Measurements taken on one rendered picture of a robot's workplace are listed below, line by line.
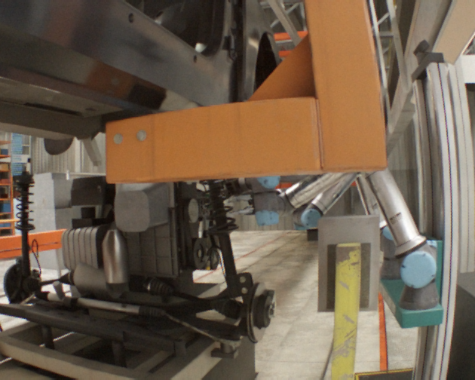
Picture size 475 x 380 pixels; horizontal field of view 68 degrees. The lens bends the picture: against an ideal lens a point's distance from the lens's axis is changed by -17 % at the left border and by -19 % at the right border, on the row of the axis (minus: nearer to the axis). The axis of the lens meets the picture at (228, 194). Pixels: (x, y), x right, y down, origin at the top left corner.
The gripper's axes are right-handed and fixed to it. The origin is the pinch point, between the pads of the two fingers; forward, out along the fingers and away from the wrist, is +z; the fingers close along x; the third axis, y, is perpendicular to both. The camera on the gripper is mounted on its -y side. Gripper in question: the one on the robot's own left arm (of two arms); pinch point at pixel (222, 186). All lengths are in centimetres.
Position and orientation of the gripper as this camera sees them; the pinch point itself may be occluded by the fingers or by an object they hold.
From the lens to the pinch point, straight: 169.2
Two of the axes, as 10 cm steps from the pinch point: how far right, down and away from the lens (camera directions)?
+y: -8.1, 3.0, -5.0
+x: 3.1, 9.5, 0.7
